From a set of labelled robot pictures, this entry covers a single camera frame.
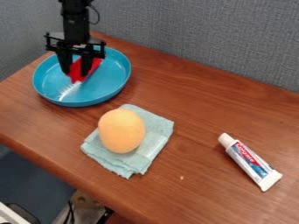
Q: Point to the light blue folded cloth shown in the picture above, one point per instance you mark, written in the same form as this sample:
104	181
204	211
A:
136	161

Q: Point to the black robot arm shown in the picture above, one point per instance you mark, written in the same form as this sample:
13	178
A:
76	9

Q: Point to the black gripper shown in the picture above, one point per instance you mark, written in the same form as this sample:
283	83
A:
73	41

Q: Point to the white toothpaste tube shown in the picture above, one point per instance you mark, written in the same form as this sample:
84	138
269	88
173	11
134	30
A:
251	163

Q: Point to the red block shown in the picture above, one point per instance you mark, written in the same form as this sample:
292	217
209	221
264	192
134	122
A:
78	73

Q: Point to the orange mango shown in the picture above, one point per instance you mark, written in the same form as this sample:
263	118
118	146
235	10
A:
121	130

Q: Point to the tan table leg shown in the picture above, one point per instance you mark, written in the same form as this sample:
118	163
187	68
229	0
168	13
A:
86	209

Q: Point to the blue plate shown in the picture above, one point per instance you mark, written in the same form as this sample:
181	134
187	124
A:
72	90

